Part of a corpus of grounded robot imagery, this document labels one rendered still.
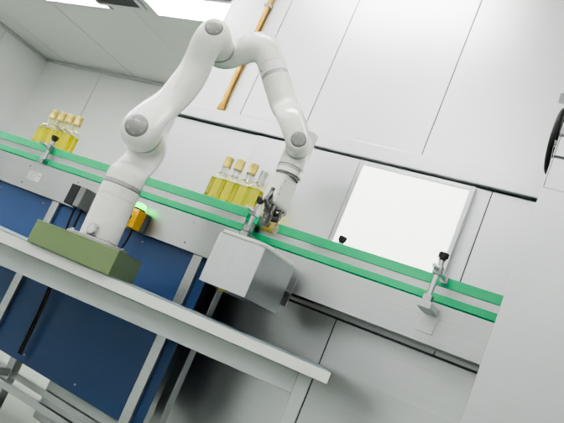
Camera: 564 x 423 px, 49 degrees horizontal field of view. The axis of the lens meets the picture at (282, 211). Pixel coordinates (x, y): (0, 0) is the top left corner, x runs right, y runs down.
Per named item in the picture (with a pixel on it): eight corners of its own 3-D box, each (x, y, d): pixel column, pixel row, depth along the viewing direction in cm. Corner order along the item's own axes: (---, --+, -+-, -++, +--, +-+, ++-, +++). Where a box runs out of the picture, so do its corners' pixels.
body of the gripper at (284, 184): (284, 178, 198) (272, 210, 196) (271, 165, 190) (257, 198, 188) (305, 183, 195) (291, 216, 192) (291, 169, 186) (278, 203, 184)
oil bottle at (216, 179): (210, 228, 234) (232, 178, 238) (202, 223, 229) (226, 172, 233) (198, 224, 237) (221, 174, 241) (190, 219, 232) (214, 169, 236)
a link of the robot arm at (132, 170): (97, 176, 187) (129, 107, 191) (114, 190, 205) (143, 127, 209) (134, 190, 186) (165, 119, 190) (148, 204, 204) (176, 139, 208)
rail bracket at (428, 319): (432, 336, 180) (458, 265, 184) (420, 326, 166) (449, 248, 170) (417, 331, 182) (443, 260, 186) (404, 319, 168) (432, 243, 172)
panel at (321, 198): (442, 283, 203) (477, 190, 210) (441, 280, 201) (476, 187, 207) (227, 212, 248) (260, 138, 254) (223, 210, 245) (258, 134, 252)
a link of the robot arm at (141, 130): (151, 166, 198) (138, 151, 183) (122, 146, 200) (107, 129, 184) (242, 49, 207) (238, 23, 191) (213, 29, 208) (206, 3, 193)
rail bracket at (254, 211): (263, 242, 214) (278, 210, 216) (242, 227, 200) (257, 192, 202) (257, 240, 215) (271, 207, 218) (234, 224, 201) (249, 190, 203)
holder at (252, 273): (282, 317, 199) (300, 273, 202) (244, 297, 176) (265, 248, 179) (240, 300, 208) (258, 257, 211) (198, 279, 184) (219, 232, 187)
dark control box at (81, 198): (91, 215, 236) (100, 195, 237) (76, 208, 229) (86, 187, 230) (75, 210, 240) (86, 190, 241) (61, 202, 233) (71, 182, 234)
